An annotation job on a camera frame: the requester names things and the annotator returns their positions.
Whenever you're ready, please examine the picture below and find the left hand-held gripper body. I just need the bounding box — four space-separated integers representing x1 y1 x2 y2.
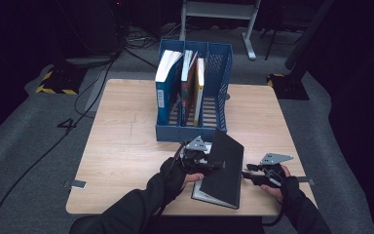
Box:
178 136 208 175

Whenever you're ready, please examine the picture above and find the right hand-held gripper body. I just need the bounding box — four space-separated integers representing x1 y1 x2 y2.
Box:
260 152 294 188

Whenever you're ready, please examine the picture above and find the black book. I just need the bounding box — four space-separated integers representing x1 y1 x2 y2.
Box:
191 129 245 210

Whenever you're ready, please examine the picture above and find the blue plastic file rack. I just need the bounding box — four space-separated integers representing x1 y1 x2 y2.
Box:
155 38 234 143

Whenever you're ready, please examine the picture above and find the yellow book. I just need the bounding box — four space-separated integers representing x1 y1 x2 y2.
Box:
193 58 206 127

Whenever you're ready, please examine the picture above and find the illustrated blue and red book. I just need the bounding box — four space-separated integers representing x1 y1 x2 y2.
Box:
180 49 199 127

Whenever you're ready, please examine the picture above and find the thick blue book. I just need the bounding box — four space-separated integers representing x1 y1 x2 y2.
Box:
155 49 184 125

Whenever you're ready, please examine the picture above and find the person's right hand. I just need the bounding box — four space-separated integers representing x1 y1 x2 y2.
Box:
261 165 302 204

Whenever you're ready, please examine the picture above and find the person's left hand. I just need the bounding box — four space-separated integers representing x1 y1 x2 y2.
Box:
159 157 205 202

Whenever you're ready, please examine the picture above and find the grey tape piece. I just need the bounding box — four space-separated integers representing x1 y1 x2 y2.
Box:
62 179 88 190
296 175 316 186

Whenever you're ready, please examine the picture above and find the black and yellow striped base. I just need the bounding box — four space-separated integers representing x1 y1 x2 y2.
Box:
34 66 82 96
266 72 310 101

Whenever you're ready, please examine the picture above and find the black stand leg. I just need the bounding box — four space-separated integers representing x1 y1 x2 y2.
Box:
264 28 286 61

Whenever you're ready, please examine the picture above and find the black floor tape mark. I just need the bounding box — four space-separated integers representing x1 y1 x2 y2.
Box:
56 117 78 136

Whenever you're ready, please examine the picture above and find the black slanted pole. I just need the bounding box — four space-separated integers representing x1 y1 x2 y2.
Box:
284 0 335 71

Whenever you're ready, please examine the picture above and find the left hand-held gripper cable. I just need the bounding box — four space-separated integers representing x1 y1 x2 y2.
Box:
157 140 187 217

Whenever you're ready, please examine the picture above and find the hand-held gripper cable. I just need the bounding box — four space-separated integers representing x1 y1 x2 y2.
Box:
262 198 286 227
157 140 187 217

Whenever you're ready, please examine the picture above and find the right hand-held gripper cable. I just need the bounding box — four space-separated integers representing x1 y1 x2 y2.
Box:
262 198 286 227

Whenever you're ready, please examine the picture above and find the bundle of cables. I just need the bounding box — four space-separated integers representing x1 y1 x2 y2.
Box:
123 25 183 50

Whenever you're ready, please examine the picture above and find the white metal desk frame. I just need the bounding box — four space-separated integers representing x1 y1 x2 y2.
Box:
178 0 262 61

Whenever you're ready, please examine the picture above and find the long black floor cable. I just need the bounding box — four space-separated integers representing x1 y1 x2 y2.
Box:
0 55 118 234

